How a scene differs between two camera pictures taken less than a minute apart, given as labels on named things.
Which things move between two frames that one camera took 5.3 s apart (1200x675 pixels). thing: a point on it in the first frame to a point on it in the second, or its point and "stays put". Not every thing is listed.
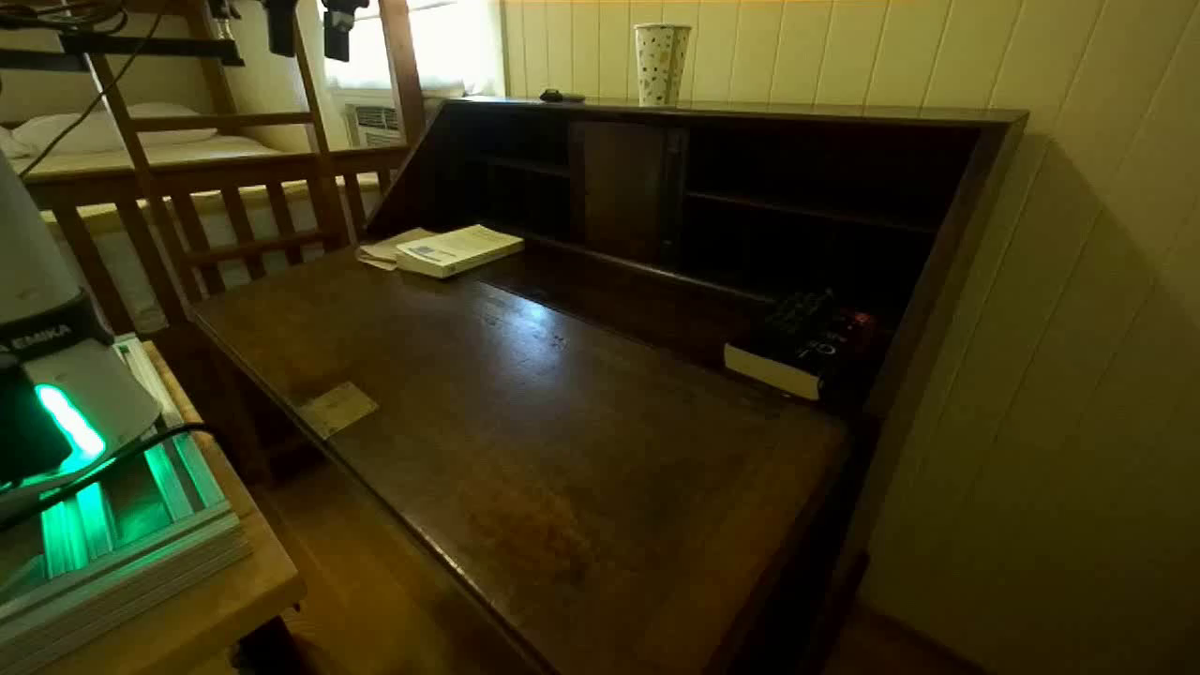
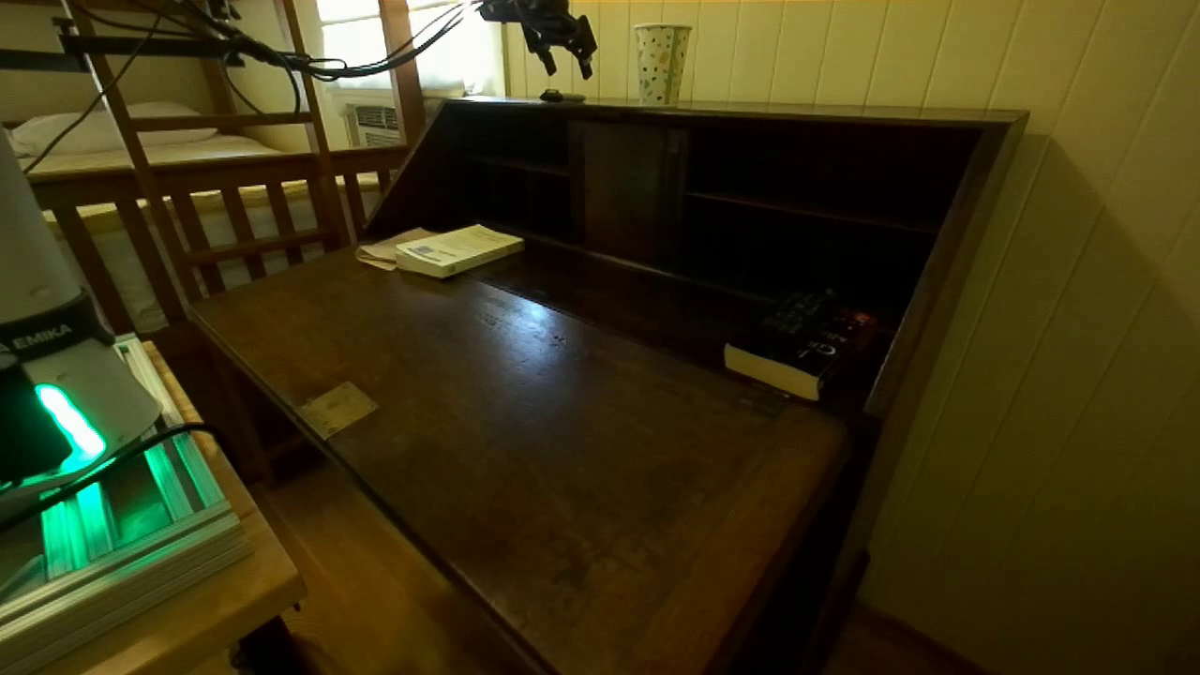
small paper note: (340, 411) stays put
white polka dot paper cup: (663, 62) stays put
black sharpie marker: (555, 94) stays put
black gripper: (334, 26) to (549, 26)
